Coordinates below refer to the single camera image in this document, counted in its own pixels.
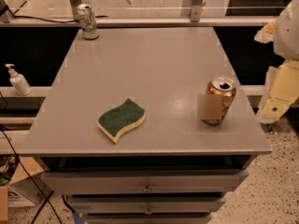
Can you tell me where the drawer metal knob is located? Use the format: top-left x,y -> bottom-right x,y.
142,185 -> 152,193
144,208 -> 153,216

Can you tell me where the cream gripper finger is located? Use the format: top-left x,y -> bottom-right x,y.
254,19 -> 278,44
256,60 -> 299,124

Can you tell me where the orange soda can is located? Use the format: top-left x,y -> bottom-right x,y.
201,76 -> 236,125

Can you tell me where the black cable on floor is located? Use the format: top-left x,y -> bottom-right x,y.
0,91 -> 64,224

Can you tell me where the top drawer metal knob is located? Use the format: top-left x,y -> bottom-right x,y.
142,185 -> 152,193

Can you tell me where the cardboard box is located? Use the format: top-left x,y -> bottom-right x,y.
0,157 -> 50,221

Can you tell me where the black cable on ledge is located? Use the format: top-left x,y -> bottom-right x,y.
12,14 -> 109,24

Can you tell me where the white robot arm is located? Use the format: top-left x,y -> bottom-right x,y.
254,0 -> 299,124

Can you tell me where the green yellow sponge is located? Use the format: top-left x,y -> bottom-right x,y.
97,99 -> 146,143

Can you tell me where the grey drawer cabinet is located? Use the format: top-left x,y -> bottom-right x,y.
19,27 -> 270,224

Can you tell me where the white green 7up can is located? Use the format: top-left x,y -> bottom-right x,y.
77,4 -> 99,40

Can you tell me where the white pump soap bottle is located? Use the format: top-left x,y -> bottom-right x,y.
6,63 -> 32,96

